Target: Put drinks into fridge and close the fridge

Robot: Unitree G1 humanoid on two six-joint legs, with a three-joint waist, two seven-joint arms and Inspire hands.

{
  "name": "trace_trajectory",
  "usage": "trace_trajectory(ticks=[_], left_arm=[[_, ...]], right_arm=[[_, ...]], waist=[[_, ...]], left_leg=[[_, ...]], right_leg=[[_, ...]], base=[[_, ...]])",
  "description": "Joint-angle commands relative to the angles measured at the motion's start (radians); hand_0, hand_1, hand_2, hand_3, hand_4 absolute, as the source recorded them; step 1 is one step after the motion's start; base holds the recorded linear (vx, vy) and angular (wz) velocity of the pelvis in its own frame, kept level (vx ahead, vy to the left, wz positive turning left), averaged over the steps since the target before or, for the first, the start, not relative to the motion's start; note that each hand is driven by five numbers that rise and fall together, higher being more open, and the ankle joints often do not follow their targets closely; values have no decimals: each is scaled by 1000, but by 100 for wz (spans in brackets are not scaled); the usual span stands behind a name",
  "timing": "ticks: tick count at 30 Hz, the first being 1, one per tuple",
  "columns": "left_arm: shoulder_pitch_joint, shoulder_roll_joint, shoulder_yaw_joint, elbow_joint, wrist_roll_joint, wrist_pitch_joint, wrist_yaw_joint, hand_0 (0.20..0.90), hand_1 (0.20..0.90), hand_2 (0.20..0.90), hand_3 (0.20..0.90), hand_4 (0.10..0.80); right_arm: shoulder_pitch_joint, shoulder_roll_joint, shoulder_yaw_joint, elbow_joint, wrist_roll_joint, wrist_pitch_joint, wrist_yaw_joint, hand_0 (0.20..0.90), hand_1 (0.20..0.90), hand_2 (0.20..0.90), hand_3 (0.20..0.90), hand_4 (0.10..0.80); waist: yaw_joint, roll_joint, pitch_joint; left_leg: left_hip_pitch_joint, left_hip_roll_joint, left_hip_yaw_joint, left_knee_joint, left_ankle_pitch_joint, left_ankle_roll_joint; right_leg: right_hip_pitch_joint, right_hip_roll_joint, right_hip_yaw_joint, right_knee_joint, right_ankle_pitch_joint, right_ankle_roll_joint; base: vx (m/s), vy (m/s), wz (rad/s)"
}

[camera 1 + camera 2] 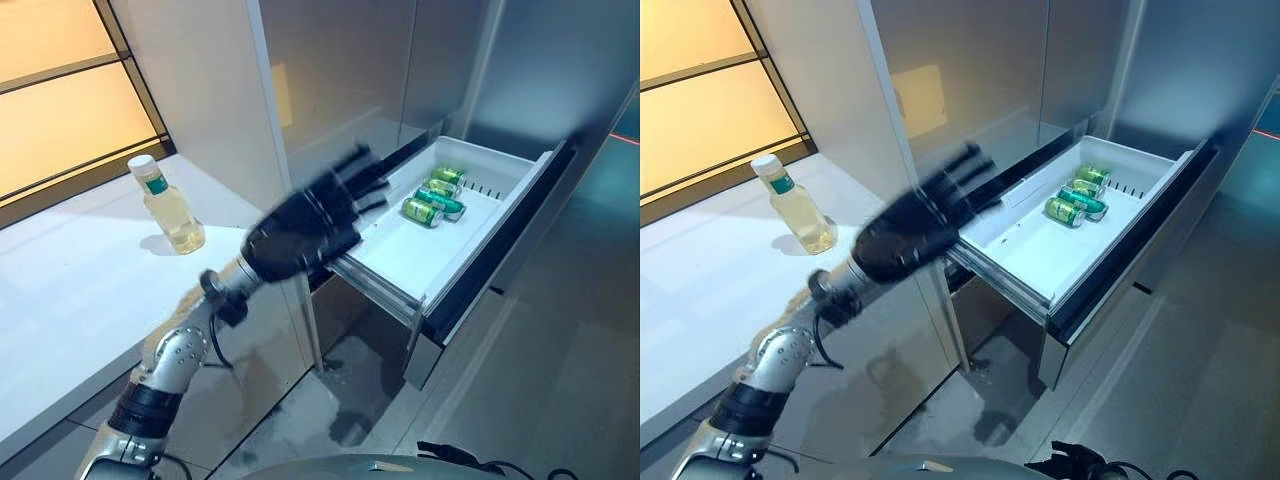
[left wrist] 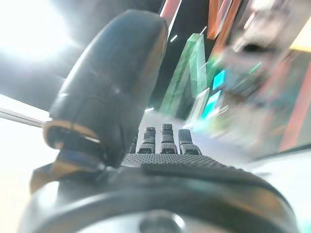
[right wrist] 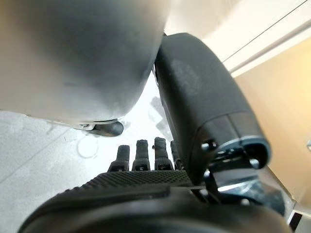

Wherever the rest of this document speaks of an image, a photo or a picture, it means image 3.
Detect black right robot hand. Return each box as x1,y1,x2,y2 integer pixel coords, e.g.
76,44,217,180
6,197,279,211
18,32,292,233

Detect beige wooden cabinet panel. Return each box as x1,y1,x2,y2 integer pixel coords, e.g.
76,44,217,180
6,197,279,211
232,37,311,209

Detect white trim strip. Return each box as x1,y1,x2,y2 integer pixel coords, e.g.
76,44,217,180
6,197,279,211
223,18,311,73

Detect black robot foot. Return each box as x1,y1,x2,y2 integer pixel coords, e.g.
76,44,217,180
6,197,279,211
79,120,125,138

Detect grey robot body shell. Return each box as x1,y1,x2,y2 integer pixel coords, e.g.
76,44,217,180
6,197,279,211
0,0,171,125

